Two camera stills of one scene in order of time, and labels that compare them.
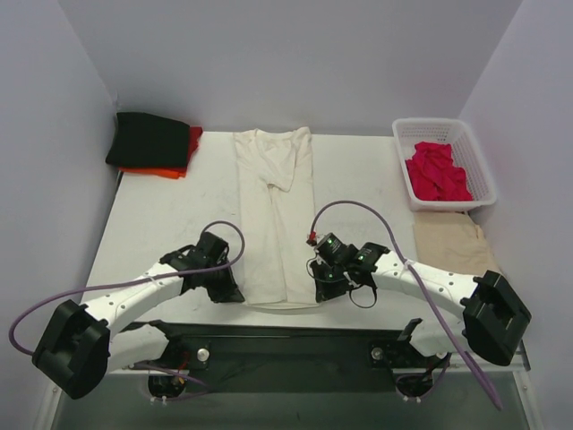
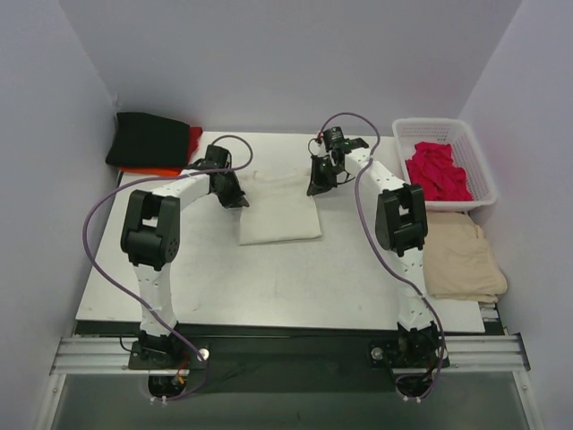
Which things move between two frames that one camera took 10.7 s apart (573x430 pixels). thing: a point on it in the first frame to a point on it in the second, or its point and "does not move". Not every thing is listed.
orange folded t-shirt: x=168 y=172 does not move
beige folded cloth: x=451 y=241 does not move
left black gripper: x=226 y=288 to x=231 y=193
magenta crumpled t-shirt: x=433 y=176 does not move
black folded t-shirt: x=142 y=140 does not move
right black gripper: x=327 y=287 to x=320 y=175
